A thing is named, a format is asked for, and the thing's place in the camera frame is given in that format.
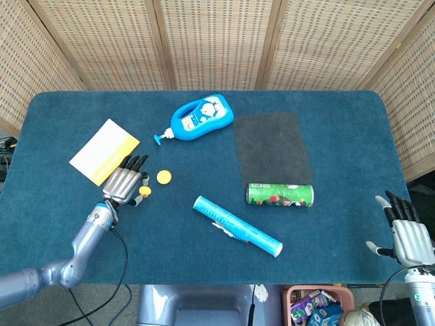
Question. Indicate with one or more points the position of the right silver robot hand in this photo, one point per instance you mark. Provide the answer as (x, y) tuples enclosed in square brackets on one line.
[(404, 234)]

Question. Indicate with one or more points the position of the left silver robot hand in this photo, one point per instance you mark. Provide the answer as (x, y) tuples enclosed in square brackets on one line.
[(123, 182)]

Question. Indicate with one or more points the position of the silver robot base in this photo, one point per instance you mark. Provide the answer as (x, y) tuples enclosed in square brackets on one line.
[(204, 305)]

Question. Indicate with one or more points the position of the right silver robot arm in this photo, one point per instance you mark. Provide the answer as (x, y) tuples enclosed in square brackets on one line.
[(423, 299)]

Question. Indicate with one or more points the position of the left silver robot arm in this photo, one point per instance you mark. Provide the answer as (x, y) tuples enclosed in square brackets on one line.
[(68, 251)]

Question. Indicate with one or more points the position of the white and yellow box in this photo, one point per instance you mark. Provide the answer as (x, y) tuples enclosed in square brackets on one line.
[(102, 149)]

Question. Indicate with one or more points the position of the yellow bottle cap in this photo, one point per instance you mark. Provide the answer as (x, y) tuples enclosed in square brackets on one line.
[(164, 176)]

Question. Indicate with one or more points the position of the white cloth bundle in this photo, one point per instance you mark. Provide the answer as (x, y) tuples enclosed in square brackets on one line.
[(360, 316)]

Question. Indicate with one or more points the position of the blue pump lotion bottle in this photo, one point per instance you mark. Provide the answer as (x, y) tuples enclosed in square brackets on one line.
[(204, 117)]

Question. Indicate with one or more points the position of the blue table cloth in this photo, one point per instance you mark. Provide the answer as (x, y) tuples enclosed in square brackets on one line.
[(204, 251)]

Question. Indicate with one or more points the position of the pink storage basket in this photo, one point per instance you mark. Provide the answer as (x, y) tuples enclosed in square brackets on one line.
[(319, 302)]

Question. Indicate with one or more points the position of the blue snack box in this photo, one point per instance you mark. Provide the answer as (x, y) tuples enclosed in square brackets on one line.
[(326, 316)]

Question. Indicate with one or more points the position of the purple snack box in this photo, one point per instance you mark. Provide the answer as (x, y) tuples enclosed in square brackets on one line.
[(309, 304)]

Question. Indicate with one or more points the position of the blue plastic wrap tube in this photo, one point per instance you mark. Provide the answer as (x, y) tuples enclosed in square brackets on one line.
[(238, 225)]

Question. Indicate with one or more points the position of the green Pringles can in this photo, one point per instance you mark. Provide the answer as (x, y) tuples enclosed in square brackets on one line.
[(280, 194)]

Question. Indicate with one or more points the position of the black rubber mat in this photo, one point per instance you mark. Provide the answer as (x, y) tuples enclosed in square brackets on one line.
[(272, 146)]

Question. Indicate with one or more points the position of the wicker folding screen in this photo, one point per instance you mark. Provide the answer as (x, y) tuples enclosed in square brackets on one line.
[(217, 44)]

